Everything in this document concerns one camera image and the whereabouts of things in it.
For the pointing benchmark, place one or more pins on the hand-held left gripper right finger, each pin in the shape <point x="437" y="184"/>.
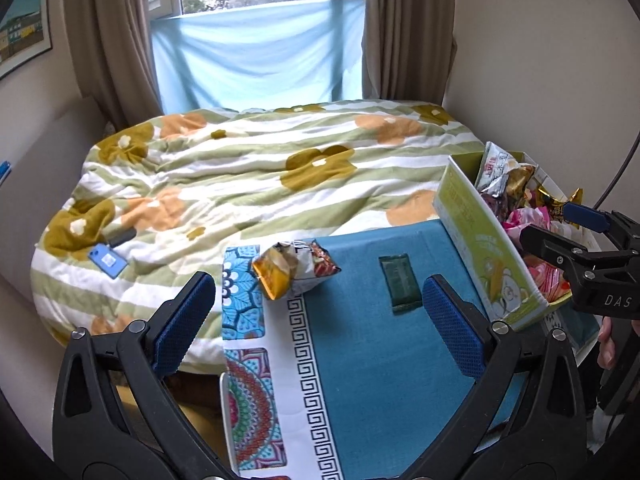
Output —
<point x="452" y="325"/>

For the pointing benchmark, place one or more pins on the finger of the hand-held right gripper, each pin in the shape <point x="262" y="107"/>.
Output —
<point x="552" y="252"/>
<point x="585" y="216"/>

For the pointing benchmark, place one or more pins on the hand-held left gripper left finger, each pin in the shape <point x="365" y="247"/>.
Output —
<point x="185" y="325"/>

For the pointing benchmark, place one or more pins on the gold black snack packet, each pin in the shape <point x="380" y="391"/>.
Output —
<point x="557" y="205"/>

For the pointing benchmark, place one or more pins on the green white cardboard box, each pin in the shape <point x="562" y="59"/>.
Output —
<point x="480" y="240"/>

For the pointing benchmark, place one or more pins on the person's right hand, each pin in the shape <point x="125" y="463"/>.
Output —
<point x="606" y="345"/>

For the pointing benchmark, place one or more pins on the pink snack packet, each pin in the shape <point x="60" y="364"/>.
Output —
<point x="525" y="220"/>

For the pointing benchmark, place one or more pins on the dark green snack packet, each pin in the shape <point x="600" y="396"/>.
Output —
<point x="399" y="282"/>

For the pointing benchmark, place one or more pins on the dark gold snack packet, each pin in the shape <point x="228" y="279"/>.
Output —
<point x="520" y="182"/>

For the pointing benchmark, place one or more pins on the purple snack packet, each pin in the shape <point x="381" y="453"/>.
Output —
<point x="495" y="205"/>

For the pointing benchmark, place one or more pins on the teal patterned tablecloth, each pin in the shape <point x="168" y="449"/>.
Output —
<point x="380" y="370"/>

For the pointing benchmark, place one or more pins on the blue phone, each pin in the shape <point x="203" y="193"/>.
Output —
<point x="106" y="259"/>

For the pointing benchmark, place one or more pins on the silver white snack packet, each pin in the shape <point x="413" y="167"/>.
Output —
<point x="492" y="167"/>

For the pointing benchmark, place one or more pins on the small black device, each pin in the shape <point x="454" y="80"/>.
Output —
<point x="122" y="237"/>

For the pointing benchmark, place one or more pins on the orange white snack packet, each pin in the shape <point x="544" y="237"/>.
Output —
<point x="285" y="267"/>

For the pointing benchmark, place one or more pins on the green striped floral blanket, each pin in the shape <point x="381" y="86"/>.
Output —
<point x="240" y="170"/>

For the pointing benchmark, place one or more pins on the small blue object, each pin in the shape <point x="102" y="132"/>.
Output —
<point x="4" y="172"/>

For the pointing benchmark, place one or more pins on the brown curtain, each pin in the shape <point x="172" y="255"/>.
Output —
<point x="407" y="25"/>
<point x="115" y="35"/>

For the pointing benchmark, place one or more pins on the light blue cloth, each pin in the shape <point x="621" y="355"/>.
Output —
<point x="255" y="55"/>

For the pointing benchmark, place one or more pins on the framed wall picture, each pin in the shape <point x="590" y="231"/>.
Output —
<point x="22" y="30"/>

